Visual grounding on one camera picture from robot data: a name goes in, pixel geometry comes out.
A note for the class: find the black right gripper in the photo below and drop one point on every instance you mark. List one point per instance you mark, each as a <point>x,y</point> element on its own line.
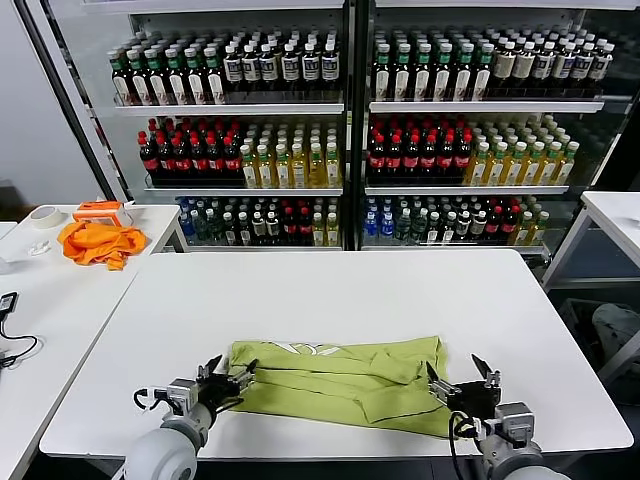
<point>475,397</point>

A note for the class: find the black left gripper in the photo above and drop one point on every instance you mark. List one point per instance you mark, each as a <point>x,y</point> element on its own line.
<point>217,390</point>

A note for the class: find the light green t-shirt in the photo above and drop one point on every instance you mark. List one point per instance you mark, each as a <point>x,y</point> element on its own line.
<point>350,395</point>

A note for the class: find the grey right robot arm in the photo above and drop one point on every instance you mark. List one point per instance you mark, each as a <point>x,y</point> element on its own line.
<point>515,462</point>

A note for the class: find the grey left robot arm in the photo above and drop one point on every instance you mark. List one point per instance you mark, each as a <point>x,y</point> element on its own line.
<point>160,455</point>

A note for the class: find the white cap dark drink bottle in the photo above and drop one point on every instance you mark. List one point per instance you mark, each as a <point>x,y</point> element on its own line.
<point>272,230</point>
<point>450,230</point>
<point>243,230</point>
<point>228,230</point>
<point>434,230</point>
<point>258,230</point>
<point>479,227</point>
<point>464,227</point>

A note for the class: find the green tinted water bottle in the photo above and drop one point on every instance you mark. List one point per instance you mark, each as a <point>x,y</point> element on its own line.
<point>404,230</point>
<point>420,227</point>
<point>215,227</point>
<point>201,227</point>

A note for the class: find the blue drink bottle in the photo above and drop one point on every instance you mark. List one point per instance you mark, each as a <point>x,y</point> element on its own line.
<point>371,227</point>
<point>387,227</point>
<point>186,230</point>

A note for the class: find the grey metal bar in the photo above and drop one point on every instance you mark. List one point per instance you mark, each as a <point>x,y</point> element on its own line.
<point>620,362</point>

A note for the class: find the grey crumpled bag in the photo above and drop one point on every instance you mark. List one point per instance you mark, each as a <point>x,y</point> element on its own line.
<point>615,325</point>

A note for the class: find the red cap cola bottle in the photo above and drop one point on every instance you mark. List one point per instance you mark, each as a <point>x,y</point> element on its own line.
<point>232,162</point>
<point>430,162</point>
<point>511,227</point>
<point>290,230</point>
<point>412,162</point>
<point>377,162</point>
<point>463,161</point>
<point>495,227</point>
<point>216,162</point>
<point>183,162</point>
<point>166,162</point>
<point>306,230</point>
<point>395,162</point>
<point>149,162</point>
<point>447,162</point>
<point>200,162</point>

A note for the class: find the yellow drink bottle white cap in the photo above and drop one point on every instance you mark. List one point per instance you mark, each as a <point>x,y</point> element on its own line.
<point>318,232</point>
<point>524,232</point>
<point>283,172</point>
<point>497,170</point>
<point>300,172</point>
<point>334,170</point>
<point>539,232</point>
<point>250,172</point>
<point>566,170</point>
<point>266,172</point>
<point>317,170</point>
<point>550,170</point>
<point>479,170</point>
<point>533,170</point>
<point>515,170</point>
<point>333,232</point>

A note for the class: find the crumpled orange cloth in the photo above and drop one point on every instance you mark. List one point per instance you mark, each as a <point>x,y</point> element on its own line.
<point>100,245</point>

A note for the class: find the orange and white box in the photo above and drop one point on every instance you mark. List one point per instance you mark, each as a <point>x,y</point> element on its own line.
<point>100,212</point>

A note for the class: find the small white object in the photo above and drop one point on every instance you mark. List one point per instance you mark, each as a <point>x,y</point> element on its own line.
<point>39,247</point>

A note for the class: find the small black device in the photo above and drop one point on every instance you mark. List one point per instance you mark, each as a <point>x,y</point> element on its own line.
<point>9,301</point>

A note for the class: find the white tape roll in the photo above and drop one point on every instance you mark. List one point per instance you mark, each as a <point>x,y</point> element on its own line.
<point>36,222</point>

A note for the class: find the glass beverage display cabinet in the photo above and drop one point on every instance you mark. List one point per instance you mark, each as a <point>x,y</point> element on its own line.
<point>350,150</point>
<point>365,150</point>

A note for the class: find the green cap dark drink bottle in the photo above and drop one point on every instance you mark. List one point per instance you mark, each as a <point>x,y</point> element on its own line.
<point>122,82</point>
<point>463,80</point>
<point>216,82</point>
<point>141,82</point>
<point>423,80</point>
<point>443,80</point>
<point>177,82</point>
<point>159,82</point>
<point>383,80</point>
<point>196,82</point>
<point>403,80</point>
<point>482,80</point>

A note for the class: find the white cap blue label bottle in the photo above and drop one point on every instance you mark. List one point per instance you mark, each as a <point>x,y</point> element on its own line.
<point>290,69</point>
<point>601,65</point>
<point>330,68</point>
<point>310,69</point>
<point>564,65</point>
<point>252,70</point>
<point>583,65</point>
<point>233,70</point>
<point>544,65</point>
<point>270,70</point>

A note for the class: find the white cap beige label bottle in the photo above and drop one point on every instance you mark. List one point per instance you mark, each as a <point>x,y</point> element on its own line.
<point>524,65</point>
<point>505,65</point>

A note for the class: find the black framed glass cabinet door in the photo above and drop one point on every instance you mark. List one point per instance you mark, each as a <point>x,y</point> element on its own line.
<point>65,85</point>
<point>620,100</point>

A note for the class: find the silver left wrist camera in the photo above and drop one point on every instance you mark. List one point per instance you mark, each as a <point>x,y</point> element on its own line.
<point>182,395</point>

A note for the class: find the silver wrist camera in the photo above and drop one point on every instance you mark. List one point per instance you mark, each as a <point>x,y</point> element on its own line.
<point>182,395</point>
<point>515,420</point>

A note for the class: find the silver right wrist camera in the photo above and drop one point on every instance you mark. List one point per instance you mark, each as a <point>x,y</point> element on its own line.
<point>515,420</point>

